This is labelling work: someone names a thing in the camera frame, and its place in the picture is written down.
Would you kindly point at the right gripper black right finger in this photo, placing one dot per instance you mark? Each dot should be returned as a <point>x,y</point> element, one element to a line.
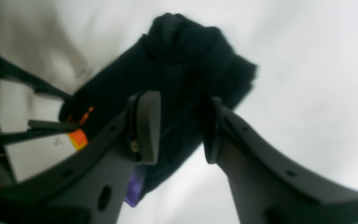
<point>268,187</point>

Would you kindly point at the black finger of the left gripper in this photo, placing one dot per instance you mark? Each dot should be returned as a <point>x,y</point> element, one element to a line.
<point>37,129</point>
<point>11,73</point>

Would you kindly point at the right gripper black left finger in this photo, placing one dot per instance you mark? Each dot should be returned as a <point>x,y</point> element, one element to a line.
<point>89,187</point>

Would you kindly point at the black T-shirt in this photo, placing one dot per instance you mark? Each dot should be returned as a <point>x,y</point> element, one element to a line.
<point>182,60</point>

